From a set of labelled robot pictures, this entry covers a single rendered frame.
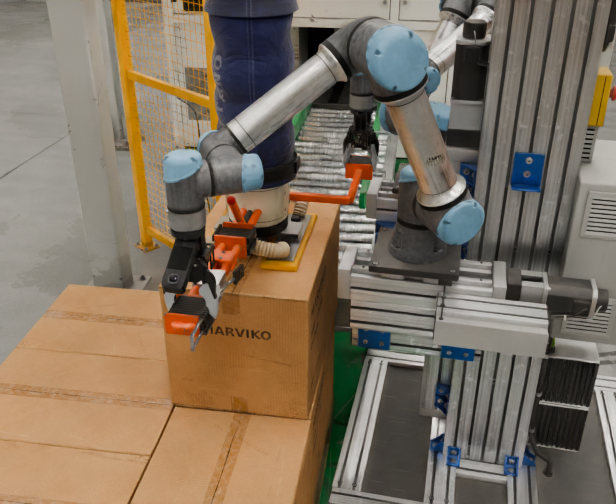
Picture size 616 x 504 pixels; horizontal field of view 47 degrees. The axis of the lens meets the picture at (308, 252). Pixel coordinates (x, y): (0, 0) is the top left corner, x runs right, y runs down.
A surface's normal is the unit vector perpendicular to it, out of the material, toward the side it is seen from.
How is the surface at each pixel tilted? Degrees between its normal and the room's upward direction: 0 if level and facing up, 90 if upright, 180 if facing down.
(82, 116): 91
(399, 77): 83
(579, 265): 90
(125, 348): 0
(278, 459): 0
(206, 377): 90
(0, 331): 0
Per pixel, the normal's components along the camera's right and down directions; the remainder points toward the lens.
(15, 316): 0.00, -0.88
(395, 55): 0.29, 0.35
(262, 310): -0.18, 0.47
